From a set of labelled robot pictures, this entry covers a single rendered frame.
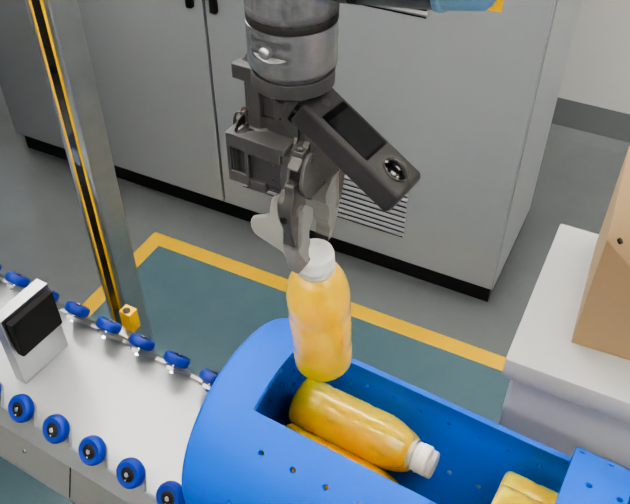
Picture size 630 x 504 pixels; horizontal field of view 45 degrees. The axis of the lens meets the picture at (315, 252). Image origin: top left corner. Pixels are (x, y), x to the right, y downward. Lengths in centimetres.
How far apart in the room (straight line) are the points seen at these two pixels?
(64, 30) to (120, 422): 65
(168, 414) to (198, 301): 147
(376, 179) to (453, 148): 174
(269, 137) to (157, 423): 70
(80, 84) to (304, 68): 85
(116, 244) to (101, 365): 35
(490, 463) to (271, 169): 58
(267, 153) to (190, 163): 230
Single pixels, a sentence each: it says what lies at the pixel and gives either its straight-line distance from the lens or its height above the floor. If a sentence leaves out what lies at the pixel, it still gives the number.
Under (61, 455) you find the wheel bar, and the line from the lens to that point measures 128.
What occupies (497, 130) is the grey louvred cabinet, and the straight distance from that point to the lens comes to 229.
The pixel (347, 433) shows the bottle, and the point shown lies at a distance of 100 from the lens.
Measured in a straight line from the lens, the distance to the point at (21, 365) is 135.
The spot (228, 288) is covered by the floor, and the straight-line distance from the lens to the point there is 276.
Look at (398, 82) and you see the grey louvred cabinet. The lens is 232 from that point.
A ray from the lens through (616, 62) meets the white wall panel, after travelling 354.
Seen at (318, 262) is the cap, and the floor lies 144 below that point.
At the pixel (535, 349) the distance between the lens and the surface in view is 109.
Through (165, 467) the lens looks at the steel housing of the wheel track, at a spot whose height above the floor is 93.
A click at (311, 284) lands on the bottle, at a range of 76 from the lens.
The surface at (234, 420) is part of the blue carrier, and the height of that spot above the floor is 121.
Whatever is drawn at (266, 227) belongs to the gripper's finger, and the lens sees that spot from 72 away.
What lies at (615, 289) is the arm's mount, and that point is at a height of 127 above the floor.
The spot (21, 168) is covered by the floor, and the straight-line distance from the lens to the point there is 353.
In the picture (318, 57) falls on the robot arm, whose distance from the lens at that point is 61.
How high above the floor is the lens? 195
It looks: 43 degrees down
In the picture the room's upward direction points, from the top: straight up
